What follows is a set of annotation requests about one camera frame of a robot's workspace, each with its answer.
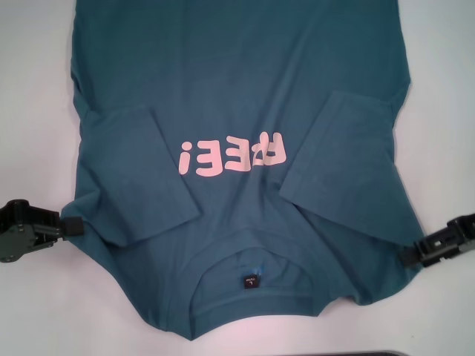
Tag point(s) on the teal t-shirt with pink print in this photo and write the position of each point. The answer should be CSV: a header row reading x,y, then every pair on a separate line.
x,y
237,74

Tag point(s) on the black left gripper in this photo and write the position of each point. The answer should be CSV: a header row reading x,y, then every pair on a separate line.
x,y
13,233

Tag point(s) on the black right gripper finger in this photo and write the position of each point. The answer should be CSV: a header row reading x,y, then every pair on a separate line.
x,y
410,256

